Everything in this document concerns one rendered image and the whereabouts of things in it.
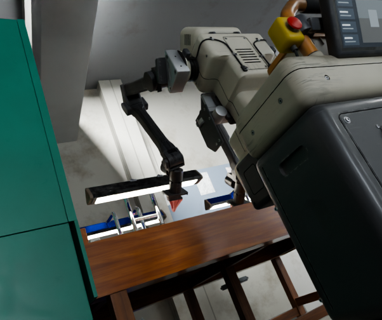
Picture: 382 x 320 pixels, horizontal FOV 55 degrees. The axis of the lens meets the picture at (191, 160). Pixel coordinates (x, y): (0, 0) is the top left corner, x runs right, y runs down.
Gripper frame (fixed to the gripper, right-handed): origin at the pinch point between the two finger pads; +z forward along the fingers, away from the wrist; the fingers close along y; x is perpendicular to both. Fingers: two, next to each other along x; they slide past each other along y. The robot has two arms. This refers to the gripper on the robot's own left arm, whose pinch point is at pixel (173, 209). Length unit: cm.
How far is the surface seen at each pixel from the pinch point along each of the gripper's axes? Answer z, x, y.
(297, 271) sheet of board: 169, -88, -226
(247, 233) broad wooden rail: 2.3, 26.9, -20.7
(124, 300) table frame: 10, 33, 37
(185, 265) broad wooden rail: 5.7, 30.2, 11.8
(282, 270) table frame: 99, -35, -129
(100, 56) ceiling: -36, -311, -76
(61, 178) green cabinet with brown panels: -23, 1, 48
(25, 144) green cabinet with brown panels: -33, -10, 58
